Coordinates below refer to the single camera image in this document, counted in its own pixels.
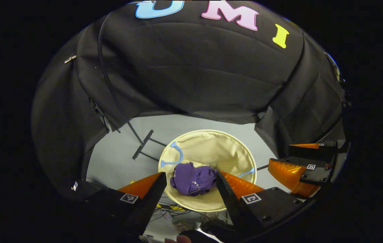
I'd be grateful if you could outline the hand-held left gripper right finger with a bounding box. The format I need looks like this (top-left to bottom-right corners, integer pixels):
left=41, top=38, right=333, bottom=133
left=216, top=171, right=310, bottom=238

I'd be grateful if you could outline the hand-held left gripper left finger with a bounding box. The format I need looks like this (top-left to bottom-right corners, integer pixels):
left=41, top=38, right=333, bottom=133
left=77, top=172, right=168, bottom=237

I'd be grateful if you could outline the purple corduroy jacket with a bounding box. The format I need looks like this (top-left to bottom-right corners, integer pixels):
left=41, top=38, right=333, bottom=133
left=170, top=162, right=218, bottom=196

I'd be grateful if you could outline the cream laundry hamper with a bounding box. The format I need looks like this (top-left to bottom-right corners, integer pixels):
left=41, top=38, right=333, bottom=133
left=158, top=129, right=258, bottom=212

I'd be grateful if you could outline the black clothes rack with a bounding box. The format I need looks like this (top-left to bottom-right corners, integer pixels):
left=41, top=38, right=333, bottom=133
left=98, top=13, right=270, bottom=171

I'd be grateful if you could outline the black backdrop cloth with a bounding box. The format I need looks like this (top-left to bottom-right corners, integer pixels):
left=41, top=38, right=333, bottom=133
left=31, top=0, right=351, bottom=203

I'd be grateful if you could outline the tangle of thin cables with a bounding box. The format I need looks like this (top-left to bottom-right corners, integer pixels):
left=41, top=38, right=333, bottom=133
left=149, top=202, right=234, bottom=233

